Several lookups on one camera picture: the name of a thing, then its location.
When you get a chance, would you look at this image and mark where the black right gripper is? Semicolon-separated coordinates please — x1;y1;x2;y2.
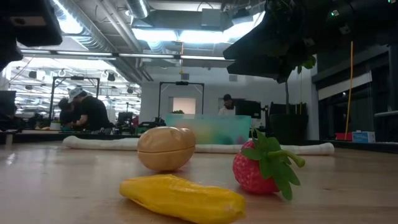
223;0;338;83

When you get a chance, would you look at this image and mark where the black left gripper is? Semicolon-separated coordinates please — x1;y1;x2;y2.
0;27;24;73

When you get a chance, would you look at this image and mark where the green leafy indoor tree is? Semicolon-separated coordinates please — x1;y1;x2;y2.
284;55;317;116

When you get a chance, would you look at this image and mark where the wide black monitor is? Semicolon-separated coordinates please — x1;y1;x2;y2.
233;99;262;119

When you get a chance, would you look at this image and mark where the black computer monitor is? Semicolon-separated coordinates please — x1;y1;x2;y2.
0;90;17;116

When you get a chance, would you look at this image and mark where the grey ceiling vent box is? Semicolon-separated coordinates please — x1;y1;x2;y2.
201;8;222;28

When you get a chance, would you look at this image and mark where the person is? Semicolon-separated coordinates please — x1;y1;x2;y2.
67;87;112;134
58;98;78;127
217;93;236;116

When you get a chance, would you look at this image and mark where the long ceiling light strip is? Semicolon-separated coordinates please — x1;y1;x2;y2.
118;52;231;62

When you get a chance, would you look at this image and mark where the dark square planter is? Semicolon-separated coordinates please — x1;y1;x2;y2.
269;113;309;146

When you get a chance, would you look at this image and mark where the teal translucent plastic container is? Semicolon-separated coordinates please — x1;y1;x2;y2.
164;113;252;146

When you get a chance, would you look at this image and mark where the wooden office table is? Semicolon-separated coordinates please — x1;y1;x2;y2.
0;129;71;144

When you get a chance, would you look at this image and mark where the yellow vertical pole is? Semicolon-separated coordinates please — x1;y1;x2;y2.
344;42;354;141

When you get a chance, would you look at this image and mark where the red box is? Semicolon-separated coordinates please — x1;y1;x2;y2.
335;132;354;142

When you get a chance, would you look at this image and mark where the red toy strawberry long stem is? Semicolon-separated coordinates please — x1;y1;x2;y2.
232;128;307;201

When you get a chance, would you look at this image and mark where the blue and white box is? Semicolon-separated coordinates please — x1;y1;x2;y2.
352;131;376;141

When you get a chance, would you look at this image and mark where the white checked cloth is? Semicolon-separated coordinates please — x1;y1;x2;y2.
61;135;335;156

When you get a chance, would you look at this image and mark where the tan toy potato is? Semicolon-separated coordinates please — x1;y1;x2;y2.
137;126;197;172

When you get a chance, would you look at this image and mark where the yellow toy banana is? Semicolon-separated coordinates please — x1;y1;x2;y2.
119;174;247;224

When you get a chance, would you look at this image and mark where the black gantry frame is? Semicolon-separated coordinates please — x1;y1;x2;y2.
157;81;205;115
50;76;101;103

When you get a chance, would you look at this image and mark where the round silver air duct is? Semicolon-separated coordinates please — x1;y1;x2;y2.
126;0;150;19

